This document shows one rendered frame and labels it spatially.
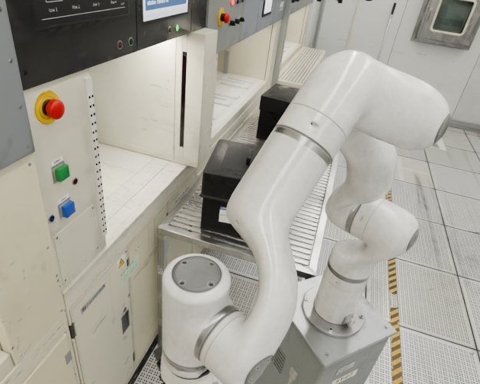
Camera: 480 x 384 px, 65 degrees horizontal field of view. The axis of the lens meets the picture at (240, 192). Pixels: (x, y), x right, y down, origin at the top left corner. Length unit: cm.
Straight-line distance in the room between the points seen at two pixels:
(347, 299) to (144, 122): 104
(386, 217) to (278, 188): 52
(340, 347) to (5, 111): 98
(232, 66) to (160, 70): 149
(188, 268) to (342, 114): 27
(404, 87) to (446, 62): 497
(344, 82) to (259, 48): 238
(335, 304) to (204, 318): 72
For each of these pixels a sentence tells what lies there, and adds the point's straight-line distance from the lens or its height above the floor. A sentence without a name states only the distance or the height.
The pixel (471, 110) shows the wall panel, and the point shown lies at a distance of 580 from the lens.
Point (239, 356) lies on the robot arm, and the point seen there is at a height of 129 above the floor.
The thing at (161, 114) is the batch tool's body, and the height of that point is 107.
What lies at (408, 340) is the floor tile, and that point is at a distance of 235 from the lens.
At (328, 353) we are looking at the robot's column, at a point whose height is 76.
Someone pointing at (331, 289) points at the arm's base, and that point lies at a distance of 111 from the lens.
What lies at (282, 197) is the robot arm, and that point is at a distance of 46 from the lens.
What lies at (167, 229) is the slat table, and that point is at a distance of 142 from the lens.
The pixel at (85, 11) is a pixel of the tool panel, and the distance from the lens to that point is 92.
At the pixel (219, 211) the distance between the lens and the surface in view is 135.
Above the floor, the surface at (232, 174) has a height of 101.
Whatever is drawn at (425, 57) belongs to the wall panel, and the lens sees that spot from 552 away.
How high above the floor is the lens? 166
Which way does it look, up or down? 33 degrees down
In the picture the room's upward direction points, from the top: 8 degrees clockwise
